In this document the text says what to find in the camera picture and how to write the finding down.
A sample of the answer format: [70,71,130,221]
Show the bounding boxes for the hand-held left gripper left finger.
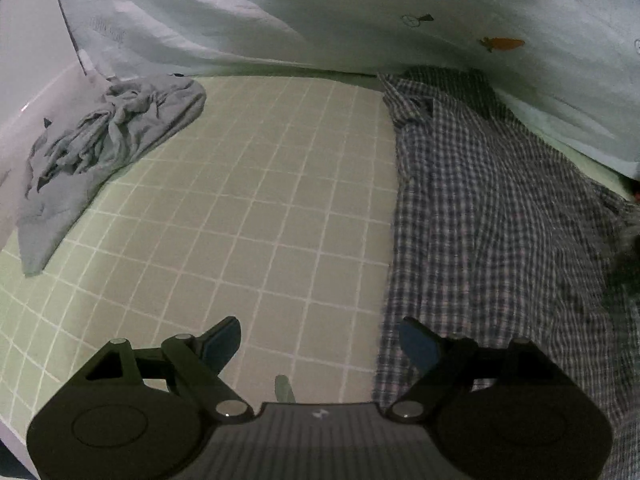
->
[87,316,253,420]

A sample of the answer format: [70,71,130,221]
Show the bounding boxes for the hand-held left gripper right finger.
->
[387,316,556,422]

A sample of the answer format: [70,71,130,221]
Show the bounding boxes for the blue plaid shirt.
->
[374,66,640,480]

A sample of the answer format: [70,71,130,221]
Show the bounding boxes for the green grid bed sheet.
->
[0,62,640,456]

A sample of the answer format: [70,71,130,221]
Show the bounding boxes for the grey garment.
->
[16,74,207,277]

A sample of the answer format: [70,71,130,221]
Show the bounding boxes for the pale green printed quilt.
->
[47,0,640,181]

